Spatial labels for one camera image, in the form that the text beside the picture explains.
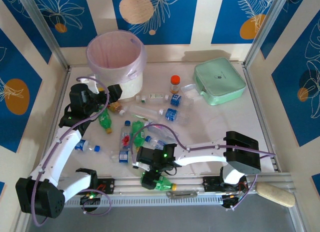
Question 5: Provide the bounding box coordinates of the clear red-print blue-capped bottle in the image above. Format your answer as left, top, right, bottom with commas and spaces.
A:
119, 120, 133, 153

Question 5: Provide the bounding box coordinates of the crushed blue label bottle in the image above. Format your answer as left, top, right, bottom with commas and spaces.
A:
109, 149, 137, 164

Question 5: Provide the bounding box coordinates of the small clear green-banded bottle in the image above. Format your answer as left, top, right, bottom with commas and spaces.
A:
135, 92, 166, 103

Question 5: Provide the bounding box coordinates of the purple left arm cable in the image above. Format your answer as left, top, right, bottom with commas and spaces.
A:
32, 76, 113, 227

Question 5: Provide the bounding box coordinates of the aluminium table edge rail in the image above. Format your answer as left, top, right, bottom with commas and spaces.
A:
242, 64, 282, 173
34, 66, 72, 178

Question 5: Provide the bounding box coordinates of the grey slotted cable duct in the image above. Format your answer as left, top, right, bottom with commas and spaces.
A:
31, 197, 225, 208

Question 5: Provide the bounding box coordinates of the beige foam roller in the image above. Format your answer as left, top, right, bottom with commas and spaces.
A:
254, 182, 297, 208

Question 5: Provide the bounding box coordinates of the orange-capped pill bottle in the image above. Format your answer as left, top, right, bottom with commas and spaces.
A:
169, 75, 181, 94

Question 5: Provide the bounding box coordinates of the wide aluminium extrusion rail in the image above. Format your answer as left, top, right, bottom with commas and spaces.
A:
22, 173, 295, 200

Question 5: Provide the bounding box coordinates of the clear pink label bottle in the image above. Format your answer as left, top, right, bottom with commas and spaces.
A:
143, 121, 181, 140

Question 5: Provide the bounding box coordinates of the mint green zip pouch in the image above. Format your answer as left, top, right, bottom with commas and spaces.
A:
192, 56, 246, 107

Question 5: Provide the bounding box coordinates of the green Sprite plastic bottle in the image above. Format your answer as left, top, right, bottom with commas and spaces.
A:
131, 120, 147, 153
98, 107, 114, 135
153, 176, 178, 192

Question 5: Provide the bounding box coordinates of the white trash bin pink liner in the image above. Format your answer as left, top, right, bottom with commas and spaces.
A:
86, 29, 148, 85

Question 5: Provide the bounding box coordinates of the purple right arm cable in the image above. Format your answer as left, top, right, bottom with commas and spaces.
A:
128, 124, 277, 212

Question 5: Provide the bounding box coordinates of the blue-capped blue label bottle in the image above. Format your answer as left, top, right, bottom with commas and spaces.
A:
74, 139, 101, 153

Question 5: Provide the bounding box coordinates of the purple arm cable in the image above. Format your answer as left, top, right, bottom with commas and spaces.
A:
32, 76, 113, 227
128, 124, 277, 212

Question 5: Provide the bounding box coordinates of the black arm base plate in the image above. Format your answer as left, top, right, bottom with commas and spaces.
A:
202, 176, 248, 193
96, 178, 116, 195

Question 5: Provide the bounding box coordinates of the aluminium frame post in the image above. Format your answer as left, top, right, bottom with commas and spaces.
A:
17, 0, 71, 70
242, 0, 293, 68

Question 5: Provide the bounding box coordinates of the white-capped blue label bottle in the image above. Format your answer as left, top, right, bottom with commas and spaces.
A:
163, 93, 195, 109
158, 107, 191, 125

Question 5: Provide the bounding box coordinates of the frosted clear plastic bottle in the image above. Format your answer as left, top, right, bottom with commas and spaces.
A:
119, 104, 161, 122

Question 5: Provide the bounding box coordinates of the metal latch plate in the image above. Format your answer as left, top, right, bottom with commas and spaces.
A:
166, 190, 200, 199

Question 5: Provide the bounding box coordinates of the small controller circuit board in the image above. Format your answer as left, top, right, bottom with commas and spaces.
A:
221, 184, 248, 210
79, 191, 102, 205

